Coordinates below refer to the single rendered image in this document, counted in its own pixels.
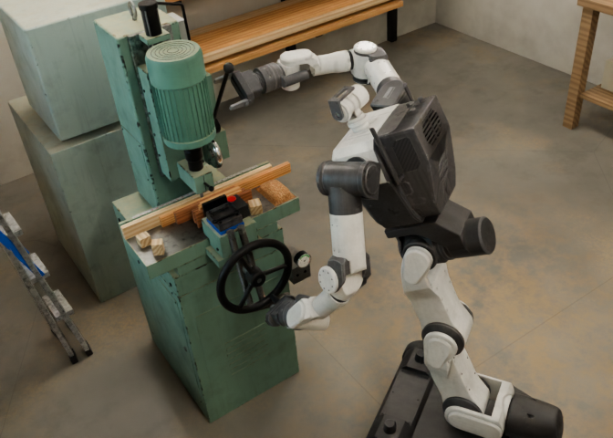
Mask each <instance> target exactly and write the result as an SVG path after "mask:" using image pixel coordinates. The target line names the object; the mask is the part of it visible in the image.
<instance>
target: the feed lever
mask: <svg viewBox="0 0 613 438"><path fill-rule="evenodd" d="M223 71H224V72H225V73H224V76H223V82H222V86H221V88H220V91H219V95H218V98H217V101H216V104H215V108H214V111H213V119H214V124H215V129H216V134H217V133H219V132H220V131H221V126H220V123H219V121H218V119H216V115H217V112H218V109H219V106H220V103H221V100H222V97H223V92H224V89H225V85H226V82H227V79H228V76H229V74H230V73H232V72H233V71H234V65H233V64H232V63H230V62H227V63H225V64H224V65H223Z"/></svg>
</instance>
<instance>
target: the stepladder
mask: <svg viewBox="0 0 613 438"><path fill-rule="evenodd" d="M20 235H23V231H22V229H21V228H20V226H19V225H18V224H17V222H16V221H15V219H14V218H13V216H12V215H11V214H10V213H9V212H8V213H5V214H2V213H1V211H0V245H1V246H2V247H3V249H4V251H5V253H6V255H7V256H8V258H9V260H10V261H11V263H12V265H13V266H14V268H15V270H16V272H17V274H18V275H19V276H20V277H21V279H22V281H23V282H24V284H25V286H26V288H27V290H28V291H29V293H30V295H31V296H32V298H33V299H34V300H35V302H36V304H37V306H38V308H39V309H40V311H41V313H42V314H43V316H44V318H45V319H46V321H47V323H48V325H49V326H50V327H51V332H52V333H53V335H54V336H55V337H56V338H57V339H59V340H60V342H61V343H62V345H63V347H64V348H65V350H66V352H67V353H68V356H69V358H70V361H71V362H72V364H75V363H77V362H78V358H77V355H76V352H75V351H74V350H73V349H72V348H70V346H69V345H68V342H67V340H66V339H65V336H64V334H63V333H62V332H61V330H60V329H59V327H58V325H57V323H56V321H59V320H61V319H64V321H65V322H66V323H65V324H66V325H67V327H68V328H69V329H70V330H71V331H72V332H73V334H74V335H75V337H76V338H77V340H78V342H79V343H80V345H81V346H82V348H83V350H84V351H85V353H86V354H87V356H90V355H92V354H93V352H92V349H91V347H90V346H89V344H88V342H87V341H86V340H84V338H83V337H82V335H81V334H80V332H79V331H78V328H77V326H76V325H75V324H74V323H73V321H72V320H71V318H70V315H72V314H74V310H73V308H72V307H71V306H70V305H69V304H68V302H67V300H66V299H65V298H64V296H63V295H62V294H61V292H60V291H59V289H57V290H55V291H53V290H52V289H51V287H50V286H49V284H48V283H47V281H46V280H45V278H47V277H49V276H50V274H49V272H48V270H47V269H46V267H45V266H44V264H43V263H42V262H41V260H40V259H39V258H38V256H37V255H36V253H34V254H31V255H29V252H28V251H27V250H26V249H25V248H24V247H23V245H22V244H21V242H20V241H19V239H18V236H20ZM18 259H19V260H18ZM36 282H38V283H39V284H40V286H41V287H42V288H43V289H44V291H45V292H46V295H45V296H43V297H42V298H41V296H39V294H38V292H37V291H36V288H35V287H34V285H33V284H35V283H36ZM42 299H43V300H42ZM48 309H49V310H48ZM49 311H50V312H51V314H52V315H53V316H54V318H55V319H56V321H55V320H54V319H53V317H52V316H51V314H50V312H49Z"/></svg>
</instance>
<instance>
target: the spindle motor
mask: <svg viewBox="0 0 613 438"><path fill-rule="evenodd" d="M145 61H146V66H147V69H148V73H149V78H150V82H151V89H152V93H153V97H154V101H155V105H156V110H157V113H158V118H159V122H160V125H161V133H162V137H163V141H164V143H165V145H167V146H168V147H170V148H172V149H175V150H192V149H196V148H200V147H202V146H204V145H206V144H208V143H209V142H211V141H212V140H213V139H214V137H215V135H216V129H215V124H214V119H213V109H212V103H211V98H210V93H209V88H208V82H207V77H206V71H205V65H204V60H203V51H202V49H201V47H200V46H199V45H198V44H197V43H195V42H193V41H191V40H182V39H181V40H171V41H166V42H162V43H160V44H157V45H155V46H153V47H151V48H150V49H149V50H148V51H147V53H146V56H145Z"/></svg>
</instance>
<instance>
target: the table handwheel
mask: <svg viewBox="0 0 613 438"><path fill-rule="evenodd" d="M261 247H273V248H275V249H277V250H279V251H280V252H281V254H282V255H283V257H284V260H285V263H284V264H282V265H280V266H276V267H273V268H270V269H267V270H265V271H262V270H261V269H260V268H259V267H258V266H252V265H251V264H250V263H249V262H248V261H247V260H246V259H245V258H244V257H243V256H245V255H246V254H248V253H250V252H251V251H253V250H255V249H257V248H261ZM238 261H239V262H240V263H241V264H242V265H243V272H244V273H245V276H244V277H245V280H246V281H247V282H248V283H249V285H248V287H247V289H246V291H245V293H244V296H243V298H242V300H241V301H240V303H239V305H235V304H233V303H231V302H230V301H229V300H228V298H227V297H226V295H225V283H226V279H227V277H228V275H229V273H230V271H231V270H232V268H233V267H234V265H235V264H236V263H237V262H238ZM292 267H293V259H292V256H291V253H290V251H289V249H288V248H287V246H286V245H285V244H283V243H282V242H280V241H278V240H275V239H271V238H264V239H258V240H255V241H253V242H250V243H248V244H246V245H244V246H242V247H241V248H239V249H238V250H237V251H236V252H234V253H233V254H232V255H231V256H230V258H229V259H228V260H227V261H226V263H225V264H224V266H223V268H222V270H221V272H220V274H219V276H218V279H217V285H216V294H217V297H218V300H219V302H220V303H221V305H222V306H223V307H224V308H225V309H226V310H228V311H230V312H233V313H236V314H247V313H252V312H255V311H257V310H259V309H261V308H264V307H266V306H267V305H268V304H270V303H271V302H272V299H271V298H270V295H271V294H274V295H275V296H277V297H278V296H279V295H280V293H281V292H282V291H283V289H284V288H285V286H286V284H287V282H288V280H289V278H290V276H291V272H292ZM281 269H284V272H283V275H282V276H281V278H280V280H279V282H278V284H277V285H276V286H275V288H274V289H273V290H272V291H271V292H270V293H269V294H268V295H267V296H266V297H264V298H262V299H261V300H259V301H257V302H255V303H254V304H251V305H247V306H244V303H245V301H246V300H247V298H248V296H249V294H250V292H251V291H252V289H253V287H260V286H261V285H263V283H264V282H265V280H266V276H267V275H269V274H272V273H274V272H276V271H278V270H281Z"/></svg>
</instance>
